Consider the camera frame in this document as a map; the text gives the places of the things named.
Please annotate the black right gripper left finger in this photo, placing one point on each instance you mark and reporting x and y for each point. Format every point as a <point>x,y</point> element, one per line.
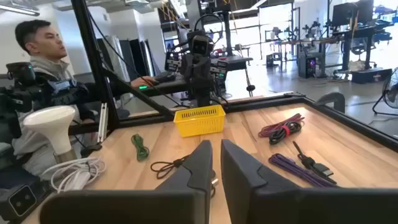
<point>186,199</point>

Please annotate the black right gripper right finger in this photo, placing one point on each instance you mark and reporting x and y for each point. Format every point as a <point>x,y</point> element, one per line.
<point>264,202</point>

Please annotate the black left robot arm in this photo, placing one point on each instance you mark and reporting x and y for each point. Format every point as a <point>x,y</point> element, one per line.
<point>202,96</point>

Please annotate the black keyboard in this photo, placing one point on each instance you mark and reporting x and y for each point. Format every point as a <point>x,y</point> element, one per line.
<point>164,76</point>

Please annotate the black operator desk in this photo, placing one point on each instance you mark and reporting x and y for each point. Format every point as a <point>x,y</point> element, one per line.
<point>236,62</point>

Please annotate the yellow plastic basket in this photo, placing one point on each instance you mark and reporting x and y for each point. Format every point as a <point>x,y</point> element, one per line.
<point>199,123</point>

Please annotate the person's hand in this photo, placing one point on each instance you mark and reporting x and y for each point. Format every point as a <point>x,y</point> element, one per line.
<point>143,81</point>

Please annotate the black mouse with green light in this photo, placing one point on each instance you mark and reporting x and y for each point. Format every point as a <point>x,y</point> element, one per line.
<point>143,87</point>

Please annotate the dark leaning panels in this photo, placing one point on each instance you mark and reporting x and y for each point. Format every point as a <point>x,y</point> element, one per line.
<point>136,59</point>

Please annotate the black PC tower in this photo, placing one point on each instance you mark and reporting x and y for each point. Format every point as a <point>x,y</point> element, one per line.
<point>308,63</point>

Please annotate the black arched stand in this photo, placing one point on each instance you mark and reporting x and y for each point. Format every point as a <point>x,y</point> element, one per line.
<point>332,98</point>

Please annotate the grey lamp base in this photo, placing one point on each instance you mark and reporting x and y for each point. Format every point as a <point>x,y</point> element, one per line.
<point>65,157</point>

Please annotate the person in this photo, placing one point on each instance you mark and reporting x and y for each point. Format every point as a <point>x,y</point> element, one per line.
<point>46,46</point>

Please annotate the black standing desk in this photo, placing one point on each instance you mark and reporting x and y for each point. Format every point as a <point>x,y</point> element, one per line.
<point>346,53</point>

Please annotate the white light bulb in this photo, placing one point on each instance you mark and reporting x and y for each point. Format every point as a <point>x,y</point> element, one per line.
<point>53,124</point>

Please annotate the black monitor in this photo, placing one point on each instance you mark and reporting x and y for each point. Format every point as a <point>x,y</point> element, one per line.
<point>351,12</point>

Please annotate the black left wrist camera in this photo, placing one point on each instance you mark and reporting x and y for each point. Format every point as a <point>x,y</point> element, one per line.
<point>201,46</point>

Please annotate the black rig frame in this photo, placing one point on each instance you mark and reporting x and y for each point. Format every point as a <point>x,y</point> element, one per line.
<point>93,62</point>

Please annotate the white bracket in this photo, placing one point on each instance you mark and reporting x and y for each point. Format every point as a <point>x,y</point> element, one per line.
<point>102,124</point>

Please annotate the black table-level camera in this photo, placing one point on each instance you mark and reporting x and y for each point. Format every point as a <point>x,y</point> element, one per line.
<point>21,200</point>

